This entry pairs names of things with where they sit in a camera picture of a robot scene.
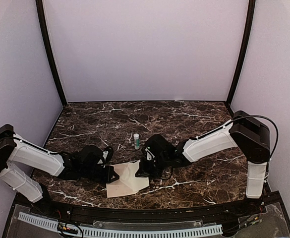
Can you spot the left black frame post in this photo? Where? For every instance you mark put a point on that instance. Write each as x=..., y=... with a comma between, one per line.
x=49, y=51

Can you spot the black curved front rail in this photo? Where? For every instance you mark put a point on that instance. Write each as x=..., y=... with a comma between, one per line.
x=268, y=206

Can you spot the beige paper envelope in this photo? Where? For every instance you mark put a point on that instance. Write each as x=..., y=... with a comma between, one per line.
x=128, y=183

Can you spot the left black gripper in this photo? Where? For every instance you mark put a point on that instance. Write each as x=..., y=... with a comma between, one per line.
x=110, y=170

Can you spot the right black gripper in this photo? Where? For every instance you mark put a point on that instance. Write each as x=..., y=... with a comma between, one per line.
x=144, y=172

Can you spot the black frame post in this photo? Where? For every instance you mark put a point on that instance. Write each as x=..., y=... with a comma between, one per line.
x=242, y=51
x=49, y=51

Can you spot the white slotted cable duct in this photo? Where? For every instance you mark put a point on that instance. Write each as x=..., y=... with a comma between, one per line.
x=126, y=230

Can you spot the small circuit board with wires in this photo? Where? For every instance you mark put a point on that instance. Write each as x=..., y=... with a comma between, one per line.
x=65, y=229

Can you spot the right black frame post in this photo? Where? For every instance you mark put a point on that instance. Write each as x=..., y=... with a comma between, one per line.
x=242, y=51

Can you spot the white green glue stick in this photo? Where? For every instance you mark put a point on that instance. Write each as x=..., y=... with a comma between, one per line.
x=136, y=141

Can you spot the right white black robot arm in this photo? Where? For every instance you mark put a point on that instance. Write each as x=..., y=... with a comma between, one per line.
x=244, y=131

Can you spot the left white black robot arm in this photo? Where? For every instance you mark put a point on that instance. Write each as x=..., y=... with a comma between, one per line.
x=90, y=163

